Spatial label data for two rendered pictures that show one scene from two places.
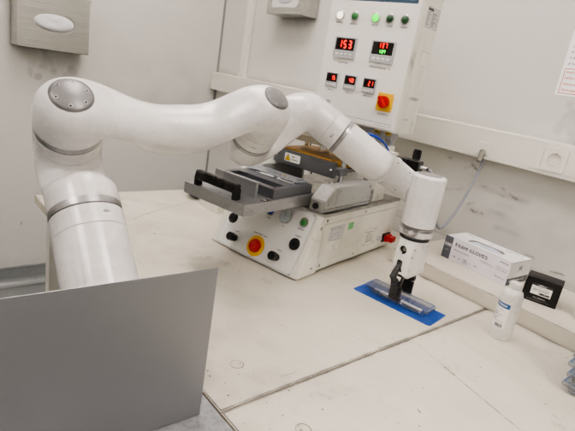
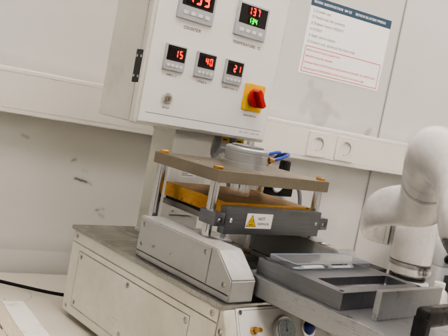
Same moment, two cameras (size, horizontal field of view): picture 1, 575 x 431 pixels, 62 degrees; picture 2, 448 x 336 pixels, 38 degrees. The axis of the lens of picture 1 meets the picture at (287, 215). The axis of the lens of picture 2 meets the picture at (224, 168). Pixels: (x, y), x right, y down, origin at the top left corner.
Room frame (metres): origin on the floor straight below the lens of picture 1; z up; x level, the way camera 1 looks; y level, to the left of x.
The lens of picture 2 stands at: (1.29, 1.08, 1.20)
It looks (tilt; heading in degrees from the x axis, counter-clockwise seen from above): 5 degrees down; 282
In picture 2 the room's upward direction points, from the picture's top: 11 degrees clockwise
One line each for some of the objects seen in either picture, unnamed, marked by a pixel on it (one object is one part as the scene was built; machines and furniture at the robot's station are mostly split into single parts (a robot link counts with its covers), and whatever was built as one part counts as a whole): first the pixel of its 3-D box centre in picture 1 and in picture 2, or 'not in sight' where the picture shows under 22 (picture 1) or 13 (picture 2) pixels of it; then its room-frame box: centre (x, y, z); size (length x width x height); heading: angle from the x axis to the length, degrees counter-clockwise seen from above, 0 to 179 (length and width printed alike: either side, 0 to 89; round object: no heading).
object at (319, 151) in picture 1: (326, 150); (243, 191); (1.49, -0.09, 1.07); 0.22 x 0.17 x 0.10; 53
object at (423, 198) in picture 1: (423, 199); (415, 229); (1.16, -0.33, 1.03); 0.09 x 0.08 x 0.13; 175
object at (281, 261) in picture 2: (275, 176); (321, 265); (1.32, 0.05, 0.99); 0.18 x 0.06 x 0.02; 54
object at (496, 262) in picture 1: (484, 256); not in sight; (1.41, -0.63, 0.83); 0.23 x 0.12 x 0.07; 38
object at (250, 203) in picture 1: (253, 186); (364, 298); (1.25, 0.10, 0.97); 0.30 x 0.22 x 0.08; 143
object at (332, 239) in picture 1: (314, 221); (225, 313); (1.48, -0.09, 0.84); 0.53 x 0.37 x 0.17; 143
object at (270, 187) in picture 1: (265, 181); (341, 280); (1.29, 0.07, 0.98); 0.20 x 0.17 x 0.03; 53
